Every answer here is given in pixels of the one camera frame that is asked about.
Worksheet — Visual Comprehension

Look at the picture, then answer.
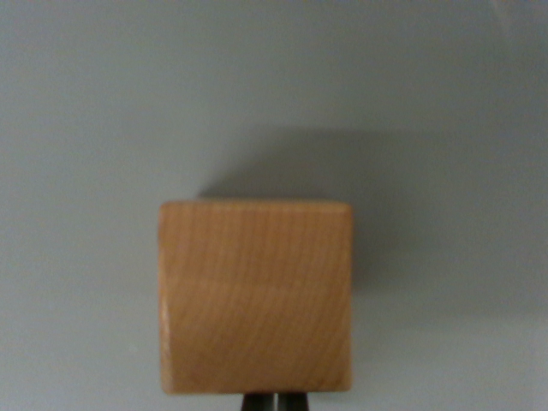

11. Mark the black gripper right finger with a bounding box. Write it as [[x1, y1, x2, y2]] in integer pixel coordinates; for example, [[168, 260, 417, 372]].
[[277, 390, 311, 411]]

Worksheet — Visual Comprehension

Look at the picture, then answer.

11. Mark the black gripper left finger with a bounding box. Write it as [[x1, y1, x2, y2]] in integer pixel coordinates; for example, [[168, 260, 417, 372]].
[[241, 391, 277, 411]]

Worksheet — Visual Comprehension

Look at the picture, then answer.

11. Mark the wooden cube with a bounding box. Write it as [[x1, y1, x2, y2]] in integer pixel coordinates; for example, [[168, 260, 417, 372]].
[[157, 199, 354, 395]]

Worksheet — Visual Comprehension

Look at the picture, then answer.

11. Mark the grey plastic bin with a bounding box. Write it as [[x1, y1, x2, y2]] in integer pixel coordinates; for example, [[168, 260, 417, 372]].
[[0, 0, 548, 411]]

